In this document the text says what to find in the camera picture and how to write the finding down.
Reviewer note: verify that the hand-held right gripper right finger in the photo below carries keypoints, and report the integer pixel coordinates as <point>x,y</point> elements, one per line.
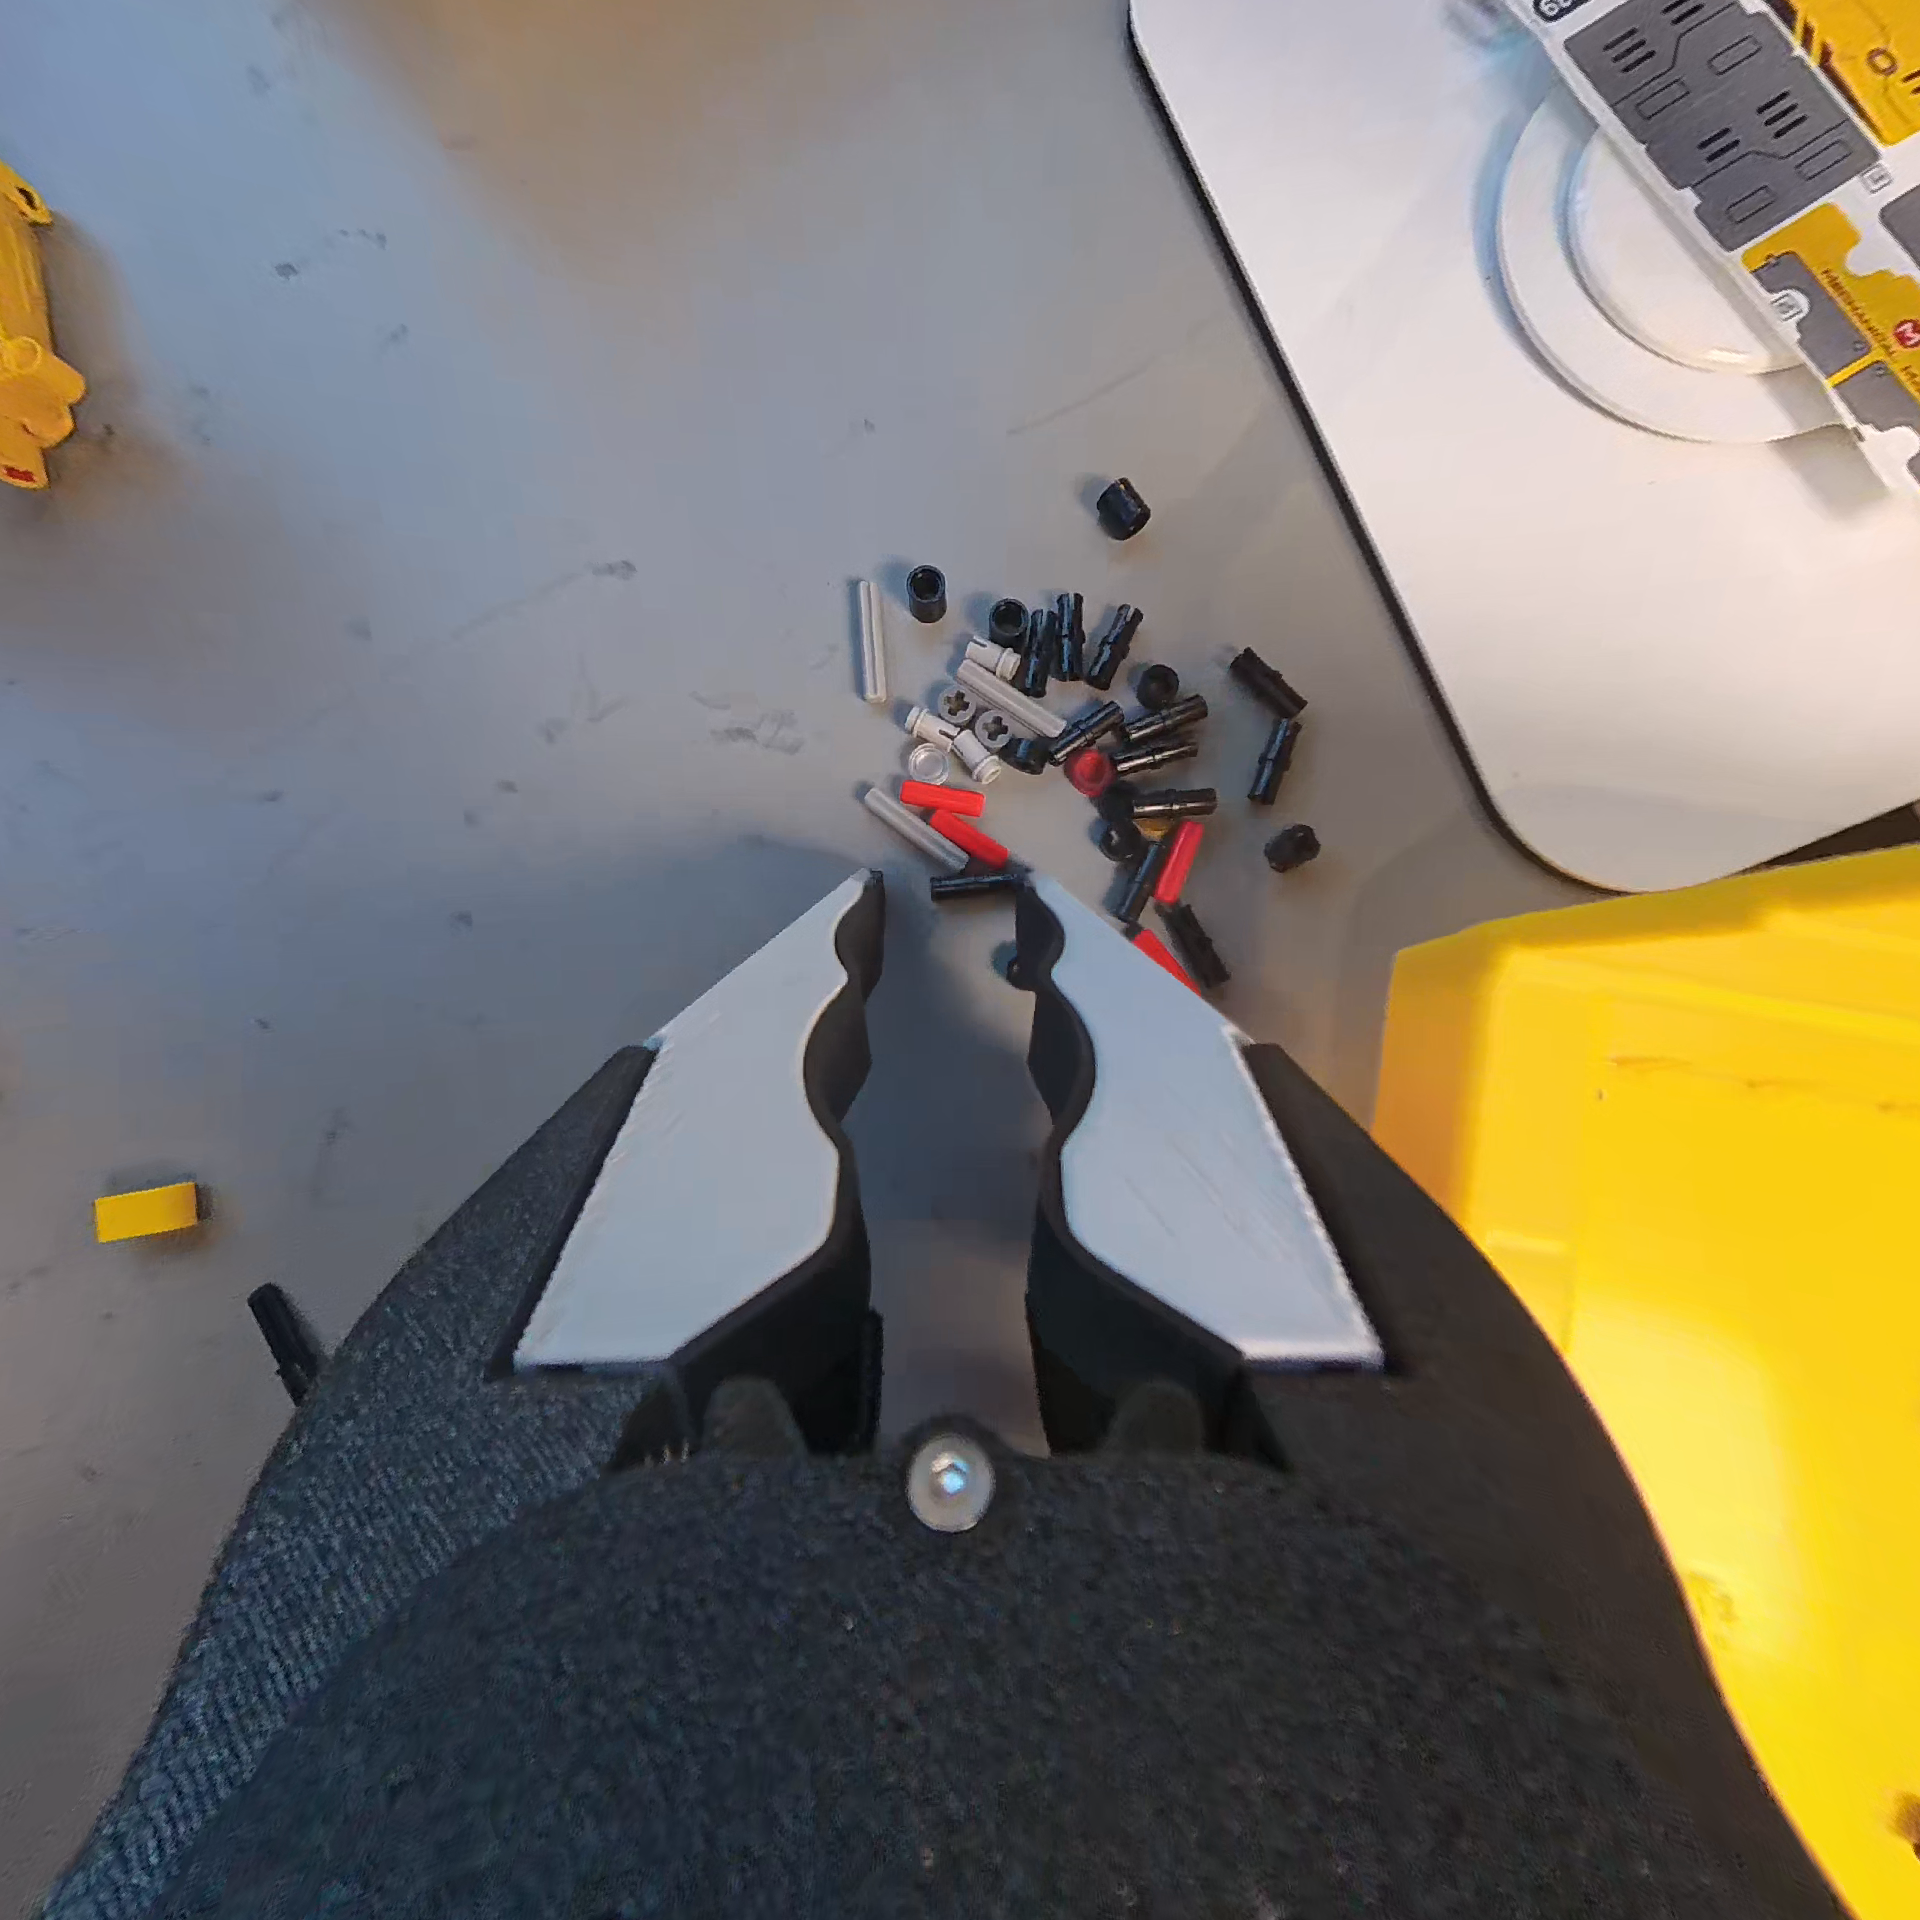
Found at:
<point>1200,1185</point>

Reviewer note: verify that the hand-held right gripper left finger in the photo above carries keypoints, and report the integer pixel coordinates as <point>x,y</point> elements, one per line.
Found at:
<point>720,1185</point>

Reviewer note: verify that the pile of red black parts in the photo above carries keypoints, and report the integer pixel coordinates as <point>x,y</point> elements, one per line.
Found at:
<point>1080,735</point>

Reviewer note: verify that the yellow parts bin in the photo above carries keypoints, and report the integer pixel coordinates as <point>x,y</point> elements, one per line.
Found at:
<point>1695,1201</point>

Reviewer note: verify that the small yellow two-hole beam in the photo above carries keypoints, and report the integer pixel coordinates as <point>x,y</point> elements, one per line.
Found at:
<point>146,1213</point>

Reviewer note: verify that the yellow beam assembly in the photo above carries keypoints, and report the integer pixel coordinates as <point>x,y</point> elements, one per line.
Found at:
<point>31,375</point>

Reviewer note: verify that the printed instruction booklet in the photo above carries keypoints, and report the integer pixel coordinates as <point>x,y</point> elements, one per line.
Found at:
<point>1723,119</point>

